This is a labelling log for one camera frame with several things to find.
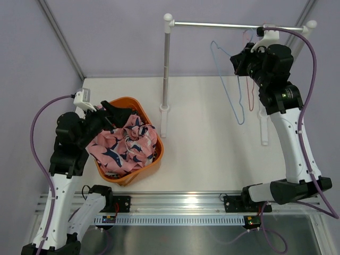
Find metal clothes rack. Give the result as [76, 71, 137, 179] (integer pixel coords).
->
[159, 11, 317, 146]

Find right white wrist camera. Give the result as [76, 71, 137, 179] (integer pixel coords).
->
[251, 24, 279, 53]

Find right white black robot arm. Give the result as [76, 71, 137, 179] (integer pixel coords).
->
[230, 42, 333, 211]

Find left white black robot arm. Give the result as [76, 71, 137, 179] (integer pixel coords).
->
[21, 101, 132, 254]

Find pink wire hanger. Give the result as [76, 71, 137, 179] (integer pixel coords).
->
[242, 29, 254, 112]

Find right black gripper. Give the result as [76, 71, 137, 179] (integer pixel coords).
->
[232, 43, 270, 89]

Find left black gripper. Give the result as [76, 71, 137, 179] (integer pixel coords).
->
[77, 100, 132, 148]

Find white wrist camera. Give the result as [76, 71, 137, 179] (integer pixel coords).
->
[251, 24, 279, 53]
[73, 88, 97, 112]

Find aluminium rail frame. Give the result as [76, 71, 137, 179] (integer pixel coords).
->
[25, 76, 327, 255]

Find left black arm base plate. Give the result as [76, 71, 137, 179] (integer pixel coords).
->
[106, 195, 131, 213]

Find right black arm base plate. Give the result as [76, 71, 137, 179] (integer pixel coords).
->
[223, 195, 264, 213]

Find orange plastic basket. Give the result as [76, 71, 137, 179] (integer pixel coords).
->
[94, 97, 164, 186]

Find blue wire hanger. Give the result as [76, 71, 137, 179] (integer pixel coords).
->
[210, 28, 256, 125]

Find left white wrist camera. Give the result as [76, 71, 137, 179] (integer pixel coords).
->
[73, 88, 97, 112]

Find pink patterned shorts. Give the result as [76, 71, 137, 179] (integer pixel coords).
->
[87, 113, 158, 178]

